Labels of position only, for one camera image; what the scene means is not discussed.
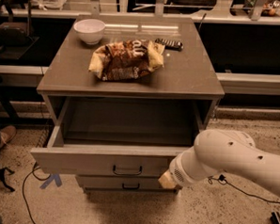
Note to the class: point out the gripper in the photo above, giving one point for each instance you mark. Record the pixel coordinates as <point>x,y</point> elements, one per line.
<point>178,171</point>

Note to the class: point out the grey top drawer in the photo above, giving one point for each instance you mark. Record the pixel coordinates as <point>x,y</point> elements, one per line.
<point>119,137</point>

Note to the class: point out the grey drawer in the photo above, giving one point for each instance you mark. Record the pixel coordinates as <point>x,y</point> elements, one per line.
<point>128,183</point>
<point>119,137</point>

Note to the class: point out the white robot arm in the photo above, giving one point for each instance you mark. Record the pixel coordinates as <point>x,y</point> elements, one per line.
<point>218,151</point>

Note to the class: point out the grey middle drawer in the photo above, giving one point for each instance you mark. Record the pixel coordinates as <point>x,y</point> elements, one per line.
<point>128,183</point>

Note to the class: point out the grey drawer cabinet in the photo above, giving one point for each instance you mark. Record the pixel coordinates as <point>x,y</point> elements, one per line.
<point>186,75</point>

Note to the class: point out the blue tape on floor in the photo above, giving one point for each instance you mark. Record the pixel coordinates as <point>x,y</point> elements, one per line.
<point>53,178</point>

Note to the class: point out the brown chip bag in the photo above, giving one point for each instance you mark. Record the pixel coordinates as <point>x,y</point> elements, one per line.
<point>129,59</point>

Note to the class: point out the black remote control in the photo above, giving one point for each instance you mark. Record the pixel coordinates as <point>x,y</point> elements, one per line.
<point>170,44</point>

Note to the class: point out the brown shoe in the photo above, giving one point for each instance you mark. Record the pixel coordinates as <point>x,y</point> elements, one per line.
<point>5,135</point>

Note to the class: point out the black tripod leg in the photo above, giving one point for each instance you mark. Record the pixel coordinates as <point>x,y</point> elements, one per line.
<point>3,180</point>

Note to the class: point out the white ceramic bowl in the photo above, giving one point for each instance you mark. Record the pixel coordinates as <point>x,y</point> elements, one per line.
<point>89,31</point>

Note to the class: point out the black bag on shelf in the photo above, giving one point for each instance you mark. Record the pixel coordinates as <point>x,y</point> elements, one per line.
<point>16,33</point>

